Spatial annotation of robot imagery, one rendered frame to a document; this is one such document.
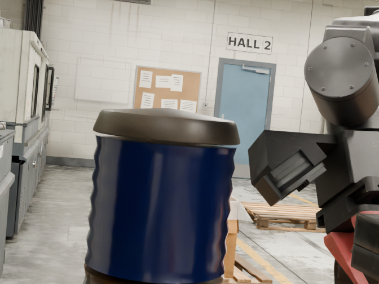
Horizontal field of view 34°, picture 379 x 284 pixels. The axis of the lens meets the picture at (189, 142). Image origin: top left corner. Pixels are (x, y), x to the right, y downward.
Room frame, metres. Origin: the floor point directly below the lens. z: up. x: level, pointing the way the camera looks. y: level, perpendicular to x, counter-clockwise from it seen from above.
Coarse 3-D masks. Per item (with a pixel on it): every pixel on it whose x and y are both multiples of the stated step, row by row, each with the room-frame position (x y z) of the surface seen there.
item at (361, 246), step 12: (360, 216) 0.40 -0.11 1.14; (372, 216) 0.39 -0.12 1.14; (360, 228) 0.40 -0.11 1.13; (372, 228) 0.38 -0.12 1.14; (360, 240) 0.39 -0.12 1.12; (372, 240) 0.38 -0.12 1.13; (360, 252) 0.39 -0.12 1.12; (372, 252) 0.38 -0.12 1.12; (360, 264) 0.39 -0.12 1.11; (372, 264) 0.38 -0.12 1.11; (372, 276) 0.38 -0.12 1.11
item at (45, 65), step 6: (48, 66) 7.25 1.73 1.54; (42, 72) 6.74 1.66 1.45; (48, 72) 7.46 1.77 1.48; (42, 78) 6.74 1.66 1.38; (42, 84) 6.74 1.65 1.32; (42, 90) 6.75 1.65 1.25; (42, 96) 6.75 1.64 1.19; (42, 102) 6.75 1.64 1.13; (42, 108) 6.82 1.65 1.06; (48, 108) 7.53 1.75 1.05; (42, 114) 6.82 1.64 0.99; (42, 120) 6.91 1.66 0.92; (42, 126) 7.22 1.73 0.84
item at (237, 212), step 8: (232, 200) 4.08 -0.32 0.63; (232, 208) 3.90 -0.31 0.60; (240, 208) 3.90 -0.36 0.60; (232, 216) 3.89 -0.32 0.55; (240, 216) 3.89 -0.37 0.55; (248, 216) 3.88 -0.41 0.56; (232, 224) 3.90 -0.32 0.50; (232, 232) 3.89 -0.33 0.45; (232, 240) 3.92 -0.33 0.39; (232, 248) 3.92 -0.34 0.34; (232, 256) 3.92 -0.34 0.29; (224, 264) 3.91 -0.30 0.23; (232, 264) 3.92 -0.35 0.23; (224, 272) 3.91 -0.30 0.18; (232, 272) 3.92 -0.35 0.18
